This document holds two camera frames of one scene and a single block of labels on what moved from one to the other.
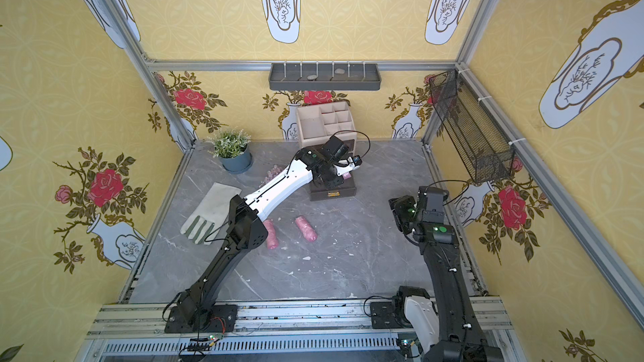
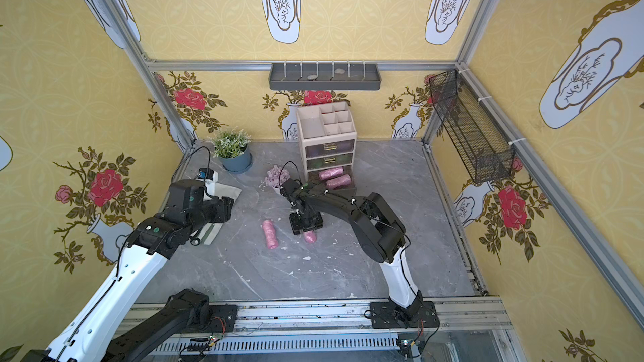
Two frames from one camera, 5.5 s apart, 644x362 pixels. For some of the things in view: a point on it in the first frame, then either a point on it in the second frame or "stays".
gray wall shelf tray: [324, 76] stays
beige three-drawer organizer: [318, 122] stays
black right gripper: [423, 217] → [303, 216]
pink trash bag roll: [272, 240] stays
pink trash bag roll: [306, 229] stays
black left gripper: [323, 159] → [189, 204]
